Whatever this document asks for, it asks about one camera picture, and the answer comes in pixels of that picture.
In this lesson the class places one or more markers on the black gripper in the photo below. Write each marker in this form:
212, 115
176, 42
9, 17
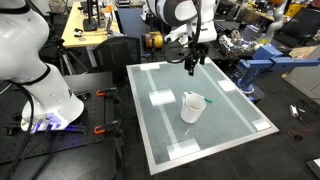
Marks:
198, 55

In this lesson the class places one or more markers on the white pen green tip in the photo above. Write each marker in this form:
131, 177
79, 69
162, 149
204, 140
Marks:
203, 97

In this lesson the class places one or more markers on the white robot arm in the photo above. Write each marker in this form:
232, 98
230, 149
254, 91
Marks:
197, 16

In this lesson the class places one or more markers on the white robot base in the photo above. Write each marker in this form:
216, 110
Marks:
23, 32

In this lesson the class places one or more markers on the white ceramic mug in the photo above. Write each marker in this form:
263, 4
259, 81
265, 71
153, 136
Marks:
192, 107

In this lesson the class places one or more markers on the glass table top panel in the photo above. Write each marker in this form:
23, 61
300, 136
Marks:
231, 120

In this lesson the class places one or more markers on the black mesh office chair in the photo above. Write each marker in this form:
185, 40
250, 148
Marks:
114, 54

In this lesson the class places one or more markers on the wooden desk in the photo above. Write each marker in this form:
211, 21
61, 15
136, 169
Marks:
90, 28

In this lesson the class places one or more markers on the orange handled clamp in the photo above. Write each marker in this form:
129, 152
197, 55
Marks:
111, 93
109, 126

